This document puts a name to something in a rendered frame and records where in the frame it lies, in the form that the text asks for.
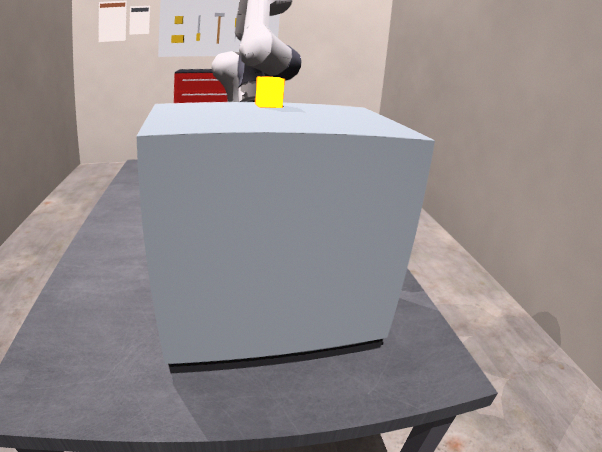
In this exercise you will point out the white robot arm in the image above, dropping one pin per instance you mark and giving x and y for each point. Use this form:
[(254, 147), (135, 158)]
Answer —
[(263, 53)]

